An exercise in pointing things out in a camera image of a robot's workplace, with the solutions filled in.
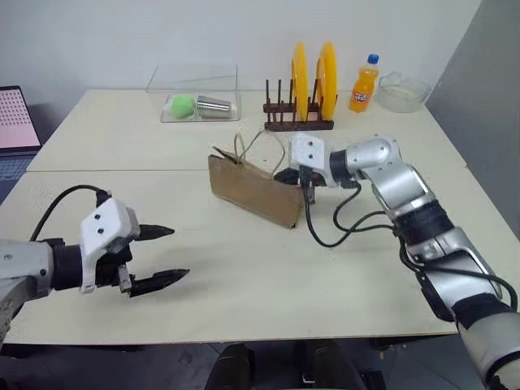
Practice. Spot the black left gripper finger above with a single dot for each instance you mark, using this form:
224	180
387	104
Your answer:
160	280
156	232

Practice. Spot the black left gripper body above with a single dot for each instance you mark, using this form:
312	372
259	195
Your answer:
109	270

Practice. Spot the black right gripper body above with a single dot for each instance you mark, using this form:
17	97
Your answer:
289	176

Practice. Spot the brown paper bag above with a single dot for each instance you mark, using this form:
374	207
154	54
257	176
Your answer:
252	193

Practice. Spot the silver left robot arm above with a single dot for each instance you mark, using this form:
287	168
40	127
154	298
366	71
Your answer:
24	264

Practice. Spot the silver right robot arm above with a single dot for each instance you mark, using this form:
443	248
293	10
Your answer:
410	191

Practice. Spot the dark wooden dish rack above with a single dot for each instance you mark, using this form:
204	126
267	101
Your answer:
298	124

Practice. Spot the yellow plate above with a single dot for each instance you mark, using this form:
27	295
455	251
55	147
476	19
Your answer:
328	81
300	81

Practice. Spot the metal cup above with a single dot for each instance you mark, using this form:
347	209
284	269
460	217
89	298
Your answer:
215	107

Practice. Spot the orange soda bottle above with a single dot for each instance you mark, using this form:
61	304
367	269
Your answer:
362	89

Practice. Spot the dark rounded shape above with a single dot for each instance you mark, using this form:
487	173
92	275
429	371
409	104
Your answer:
233	367

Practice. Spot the clear plastic box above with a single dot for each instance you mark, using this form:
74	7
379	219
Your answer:
195	93

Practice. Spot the green ball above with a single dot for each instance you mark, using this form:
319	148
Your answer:
182	106

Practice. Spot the clear glass bowl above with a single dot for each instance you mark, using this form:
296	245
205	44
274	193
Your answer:
404	93

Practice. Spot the laptop with pink screen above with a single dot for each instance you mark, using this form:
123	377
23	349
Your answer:
14	122

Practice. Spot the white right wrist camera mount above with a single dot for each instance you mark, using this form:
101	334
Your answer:
308	152

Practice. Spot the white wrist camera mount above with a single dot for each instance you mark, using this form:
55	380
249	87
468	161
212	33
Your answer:
103	221
308	152

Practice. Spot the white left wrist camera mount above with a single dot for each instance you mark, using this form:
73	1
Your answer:
103	221

